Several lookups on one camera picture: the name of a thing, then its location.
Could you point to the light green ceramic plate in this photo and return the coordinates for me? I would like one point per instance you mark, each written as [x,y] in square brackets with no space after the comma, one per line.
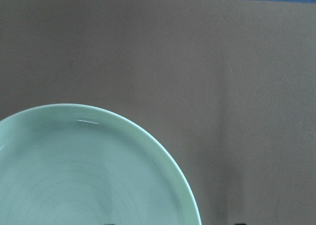
[71,164]

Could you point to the brown paper table cover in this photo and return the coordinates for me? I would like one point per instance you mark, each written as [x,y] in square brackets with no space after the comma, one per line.
[227,86]

